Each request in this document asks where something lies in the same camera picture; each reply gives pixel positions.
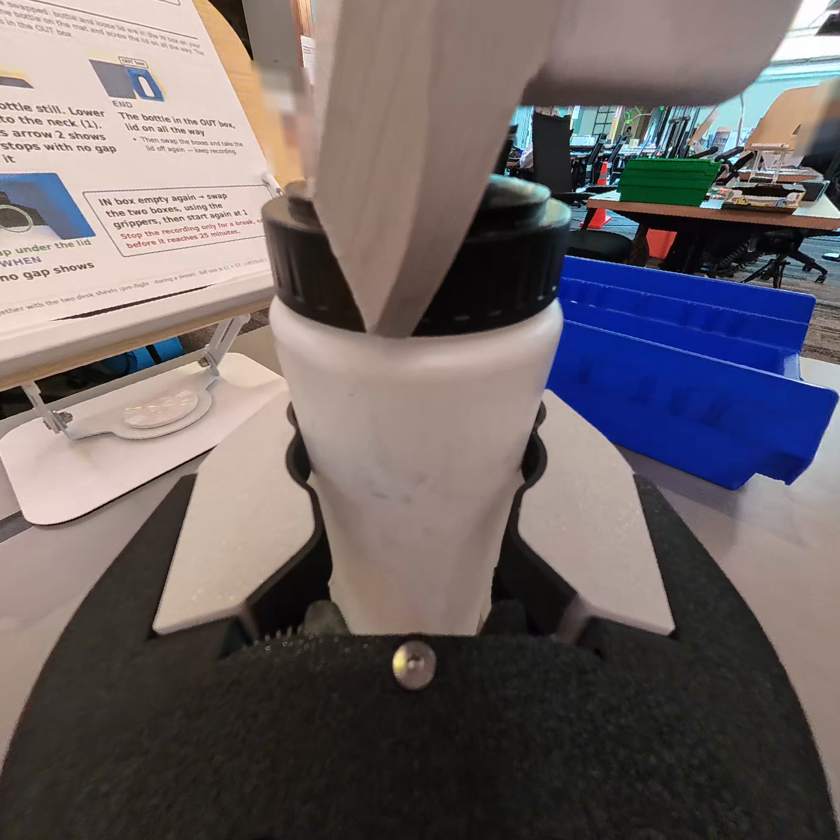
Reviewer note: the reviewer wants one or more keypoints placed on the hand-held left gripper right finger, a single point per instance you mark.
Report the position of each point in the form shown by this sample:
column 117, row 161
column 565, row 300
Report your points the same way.
column 590, row 531

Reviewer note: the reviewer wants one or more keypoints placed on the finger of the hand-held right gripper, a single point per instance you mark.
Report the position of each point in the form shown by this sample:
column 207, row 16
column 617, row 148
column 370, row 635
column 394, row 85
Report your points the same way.
column 413, row 164
column 656, row 46

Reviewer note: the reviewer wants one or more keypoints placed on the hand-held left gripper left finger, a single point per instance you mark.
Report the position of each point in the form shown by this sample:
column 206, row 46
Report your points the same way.
column 243, row 525

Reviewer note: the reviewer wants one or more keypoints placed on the black bottle lid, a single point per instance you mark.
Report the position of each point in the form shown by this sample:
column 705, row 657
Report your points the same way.
column 512, row 262

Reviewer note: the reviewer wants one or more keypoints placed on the blue plastic bin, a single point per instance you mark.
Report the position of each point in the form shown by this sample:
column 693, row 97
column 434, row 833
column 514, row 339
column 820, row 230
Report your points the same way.
column 689, row 394

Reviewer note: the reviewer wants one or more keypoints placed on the white plastic bottle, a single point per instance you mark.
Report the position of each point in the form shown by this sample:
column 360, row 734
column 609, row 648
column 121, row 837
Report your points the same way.
column 413, row 426

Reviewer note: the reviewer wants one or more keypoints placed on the green crate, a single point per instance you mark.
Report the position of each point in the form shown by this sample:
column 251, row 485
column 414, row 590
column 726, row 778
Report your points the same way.
column 669, row 182

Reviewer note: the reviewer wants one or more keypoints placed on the black office chair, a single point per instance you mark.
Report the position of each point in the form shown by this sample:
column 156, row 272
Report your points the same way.
column 558, row 164

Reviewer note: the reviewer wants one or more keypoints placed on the wooden document stand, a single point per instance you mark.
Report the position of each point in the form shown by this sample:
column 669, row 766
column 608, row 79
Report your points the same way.
column 781, row 131

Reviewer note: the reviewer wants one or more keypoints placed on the orange traffic cone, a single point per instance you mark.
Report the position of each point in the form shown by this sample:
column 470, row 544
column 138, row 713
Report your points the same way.
column 600, row 197

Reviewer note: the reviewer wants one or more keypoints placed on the instruction sheet on wooden stand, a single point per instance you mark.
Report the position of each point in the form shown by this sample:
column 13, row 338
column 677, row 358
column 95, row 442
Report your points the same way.
column 85, row 472

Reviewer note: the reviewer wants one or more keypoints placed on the wooden side table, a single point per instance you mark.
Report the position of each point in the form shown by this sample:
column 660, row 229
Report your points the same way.
column 722, row 220

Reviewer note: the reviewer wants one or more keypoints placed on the blue bag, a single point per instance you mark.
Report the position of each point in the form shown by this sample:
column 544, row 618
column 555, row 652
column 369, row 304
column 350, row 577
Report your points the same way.
column 154, row 353

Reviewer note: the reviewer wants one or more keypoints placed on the printed instruction sheet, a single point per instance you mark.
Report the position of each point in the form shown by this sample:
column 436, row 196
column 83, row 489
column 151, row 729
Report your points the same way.
column 131, row 164

